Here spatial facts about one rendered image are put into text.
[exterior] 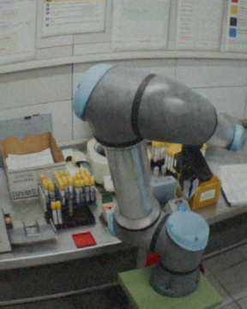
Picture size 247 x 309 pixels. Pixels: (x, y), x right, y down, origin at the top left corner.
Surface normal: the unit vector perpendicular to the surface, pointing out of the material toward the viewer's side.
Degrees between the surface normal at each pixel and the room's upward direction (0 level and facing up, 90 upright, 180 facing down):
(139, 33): 94
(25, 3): 93
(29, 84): 90
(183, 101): 55
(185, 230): 9
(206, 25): 92
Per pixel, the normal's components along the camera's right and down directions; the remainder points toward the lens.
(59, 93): 0.38, 0.42
